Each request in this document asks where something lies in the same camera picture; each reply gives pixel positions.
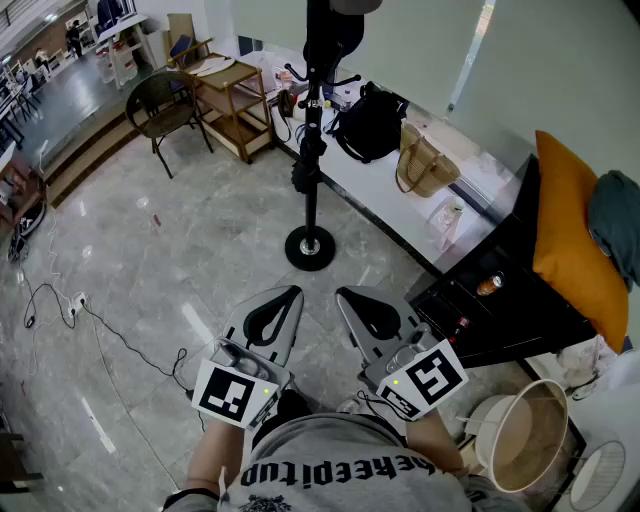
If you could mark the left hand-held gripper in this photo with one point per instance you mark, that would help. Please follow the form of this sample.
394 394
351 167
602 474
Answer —
235 395

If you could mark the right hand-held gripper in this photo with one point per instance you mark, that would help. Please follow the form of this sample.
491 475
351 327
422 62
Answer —
430 375

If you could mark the black coat stand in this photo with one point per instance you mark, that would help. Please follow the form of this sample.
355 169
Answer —
311 210

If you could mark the black cloth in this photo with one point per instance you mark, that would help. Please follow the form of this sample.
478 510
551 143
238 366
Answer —
306 175

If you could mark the person's left forearm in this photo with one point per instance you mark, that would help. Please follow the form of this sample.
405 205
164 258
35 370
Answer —
217 455

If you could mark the person's right forearm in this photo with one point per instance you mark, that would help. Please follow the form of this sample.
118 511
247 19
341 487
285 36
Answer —
432 445

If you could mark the person's white shoe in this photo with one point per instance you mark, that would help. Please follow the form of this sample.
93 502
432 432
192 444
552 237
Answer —
349 406

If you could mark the orange drink can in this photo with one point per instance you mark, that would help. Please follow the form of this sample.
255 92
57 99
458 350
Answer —
489 285

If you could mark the clear plastic bag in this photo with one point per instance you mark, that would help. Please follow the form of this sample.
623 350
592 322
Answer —
445 220

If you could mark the person's grey printed shirt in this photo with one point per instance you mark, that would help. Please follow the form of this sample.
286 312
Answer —
340 455

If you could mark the black side table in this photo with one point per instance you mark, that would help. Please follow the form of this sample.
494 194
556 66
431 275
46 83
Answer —
515 310

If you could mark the white low ledge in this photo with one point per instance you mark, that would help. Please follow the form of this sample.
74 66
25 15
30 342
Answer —
380 180

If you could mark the white round lampshade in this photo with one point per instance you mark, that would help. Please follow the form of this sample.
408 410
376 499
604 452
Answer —
505 430

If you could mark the woven straw handbag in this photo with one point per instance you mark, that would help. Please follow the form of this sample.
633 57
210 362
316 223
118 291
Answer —
427 172

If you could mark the white power strip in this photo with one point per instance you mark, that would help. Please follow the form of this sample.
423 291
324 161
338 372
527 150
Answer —
79 302

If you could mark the wooden shelf cart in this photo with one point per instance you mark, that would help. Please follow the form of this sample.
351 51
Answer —
240 130

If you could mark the black backpack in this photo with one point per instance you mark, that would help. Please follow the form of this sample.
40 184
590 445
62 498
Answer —
372 125

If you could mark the orange cushion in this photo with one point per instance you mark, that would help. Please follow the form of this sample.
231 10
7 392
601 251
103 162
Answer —
570 240

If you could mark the dark wicker chair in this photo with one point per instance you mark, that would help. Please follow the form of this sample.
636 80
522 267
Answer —
160 107

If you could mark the black white round device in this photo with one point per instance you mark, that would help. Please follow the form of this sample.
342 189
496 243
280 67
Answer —
30 222

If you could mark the teal cushion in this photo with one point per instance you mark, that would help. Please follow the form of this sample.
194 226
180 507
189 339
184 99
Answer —
617 220

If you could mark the brown wooden side table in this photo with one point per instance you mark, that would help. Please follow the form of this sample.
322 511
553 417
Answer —
22 185

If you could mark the wooden armchair blue cushion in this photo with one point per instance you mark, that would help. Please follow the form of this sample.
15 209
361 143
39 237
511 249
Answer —
182 47

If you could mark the grey baseball cap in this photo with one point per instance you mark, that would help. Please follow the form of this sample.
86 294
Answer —
355 6

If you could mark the white table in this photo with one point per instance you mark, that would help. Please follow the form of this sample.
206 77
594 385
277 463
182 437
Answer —
122 25

